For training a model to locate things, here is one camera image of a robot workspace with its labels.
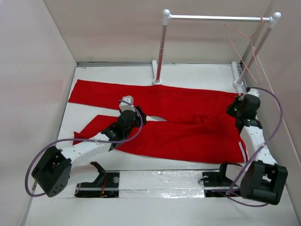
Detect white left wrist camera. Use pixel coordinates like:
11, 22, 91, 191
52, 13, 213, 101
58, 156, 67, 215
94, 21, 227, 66
119, 96, 135, 112

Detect white metal clothes rack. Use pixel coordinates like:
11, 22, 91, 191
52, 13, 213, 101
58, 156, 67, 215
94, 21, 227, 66
151, 8, 282, 95

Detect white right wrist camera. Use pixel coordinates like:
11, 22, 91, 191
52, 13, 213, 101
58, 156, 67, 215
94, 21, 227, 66
246, 88, 259, 98

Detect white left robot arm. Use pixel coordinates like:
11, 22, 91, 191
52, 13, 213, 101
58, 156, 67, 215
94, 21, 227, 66
25, 105, 146, 197

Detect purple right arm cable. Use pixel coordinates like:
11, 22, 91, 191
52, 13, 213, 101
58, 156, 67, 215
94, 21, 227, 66
221, 87, 283, 207

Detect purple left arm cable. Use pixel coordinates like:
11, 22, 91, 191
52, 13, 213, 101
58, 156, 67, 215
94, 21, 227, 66
24, 99, 143, 197

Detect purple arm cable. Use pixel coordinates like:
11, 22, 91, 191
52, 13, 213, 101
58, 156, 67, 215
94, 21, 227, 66
24, 99, 143, 197
221, 87, 283, 207

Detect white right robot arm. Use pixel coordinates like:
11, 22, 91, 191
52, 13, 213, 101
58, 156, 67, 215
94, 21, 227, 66
217, 88, 288, 206

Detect pink wire hanger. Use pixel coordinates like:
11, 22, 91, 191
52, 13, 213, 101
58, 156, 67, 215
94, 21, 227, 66
223, 16, 265, 84

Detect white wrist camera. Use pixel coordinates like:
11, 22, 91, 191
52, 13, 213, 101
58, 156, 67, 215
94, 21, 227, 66
246, 88, 259, 98
119, 96, 135, 112

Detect red trousers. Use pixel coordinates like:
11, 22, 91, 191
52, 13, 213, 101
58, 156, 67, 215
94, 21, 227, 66
69, 80, 248, 164

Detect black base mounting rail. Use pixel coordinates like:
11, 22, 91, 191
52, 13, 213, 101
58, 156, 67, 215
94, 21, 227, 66
75, 170, 232, 198

